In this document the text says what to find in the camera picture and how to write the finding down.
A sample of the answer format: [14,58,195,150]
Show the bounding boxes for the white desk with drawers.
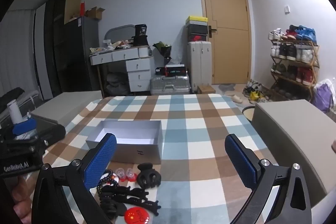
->
[90,46,154,95]

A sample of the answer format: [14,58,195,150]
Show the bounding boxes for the plaid blanket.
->
[43,94,279,224]

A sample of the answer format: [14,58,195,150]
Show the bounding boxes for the red round badge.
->
[124,208,150,223]

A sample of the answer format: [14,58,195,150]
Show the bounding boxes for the white bottle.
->
[7,99,23,125]

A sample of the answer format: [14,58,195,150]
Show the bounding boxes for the grey curtain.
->
[0,10,37,95]

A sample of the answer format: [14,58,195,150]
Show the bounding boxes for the dark bead bracelet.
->
[97,169,119,192]

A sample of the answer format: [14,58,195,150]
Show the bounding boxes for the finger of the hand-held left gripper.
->
[39,124,66,153]

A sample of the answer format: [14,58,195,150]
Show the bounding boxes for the desk clutter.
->
[91,40,134,53]

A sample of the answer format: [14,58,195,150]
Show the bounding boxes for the white upright suitcase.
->
[187,41,212,94]

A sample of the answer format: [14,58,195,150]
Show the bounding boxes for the silver suitcase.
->
[150,74,190,96]

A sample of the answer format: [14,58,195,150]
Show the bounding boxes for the small blue box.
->
[13,118,37,136]

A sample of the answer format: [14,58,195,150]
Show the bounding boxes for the yellow lid shoe box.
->
[185,16,209,25]

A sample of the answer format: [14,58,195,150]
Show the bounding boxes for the black bag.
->
[131,25,150,47]

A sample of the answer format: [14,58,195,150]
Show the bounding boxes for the black wrapped bouquet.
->
[153,41,173,57]

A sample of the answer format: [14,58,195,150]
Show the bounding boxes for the grey upholstered block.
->
[251,99,336,212]

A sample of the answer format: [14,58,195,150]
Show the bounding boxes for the grey cardboard box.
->
[86,120,163,165]

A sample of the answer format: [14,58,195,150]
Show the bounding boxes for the grey box lid left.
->
[30,90,103,126]

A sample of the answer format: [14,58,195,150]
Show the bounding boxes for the pile of floor shoes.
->
[243,80,273,104]

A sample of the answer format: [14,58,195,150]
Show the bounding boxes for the small brown cardboard box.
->
[197,85,216,94]

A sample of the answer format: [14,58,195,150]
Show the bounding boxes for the black shoe box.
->
[155,64,188,76]

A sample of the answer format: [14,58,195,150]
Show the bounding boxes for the grey rounded mirror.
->
[104,25,136,47]

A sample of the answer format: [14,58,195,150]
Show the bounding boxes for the person's left hand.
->
[12,173,34,218]

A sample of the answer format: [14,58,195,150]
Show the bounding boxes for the plain black box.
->
[186,24,209,35]

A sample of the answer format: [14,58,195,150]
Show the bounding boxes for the wooden door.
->
[197,0,254,85]

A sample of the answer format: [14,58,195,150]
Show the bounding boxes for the beige slippers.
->
[224,91,245,103]

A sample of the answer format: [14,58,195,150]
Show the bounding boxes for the dark cushions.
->
[106,72,131,95]

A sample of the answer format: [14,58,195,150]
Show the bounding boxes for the black and red box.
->
[188,34,209,42]

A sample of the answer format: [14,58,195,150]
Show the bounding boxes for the black claw hair clip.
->
[137,163,161,189]

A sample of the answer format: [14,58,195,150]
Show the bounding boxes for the wooden shoe rack with shoes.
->
[268,25,320,86]

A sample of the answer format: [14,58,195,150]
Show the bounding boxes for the dark round bin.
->
[242,105,255,121]

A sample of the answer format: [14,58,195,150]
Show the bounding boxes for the black banana hair clip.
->
[123,198,161,216]
[100,184,149,201]

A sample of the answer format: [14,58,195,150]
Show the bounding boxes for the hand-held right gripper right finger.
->
[224,133,313,224]

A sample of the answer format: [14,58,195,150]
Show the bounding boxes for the large flat cardboard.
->
[64,0,82,25]

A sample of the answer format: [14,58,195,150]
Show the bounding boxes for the black hair tie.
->
[99,195,126,220]

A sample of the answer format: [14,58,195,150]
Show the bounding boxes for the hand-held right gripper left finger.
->
[31,133,117,224]

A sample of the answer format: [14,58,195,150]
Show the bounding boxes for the black refrigerator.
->
[54,17,102,95]

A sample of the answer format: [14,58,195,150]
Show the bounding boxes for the purple bag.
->
[314,82,334,112]

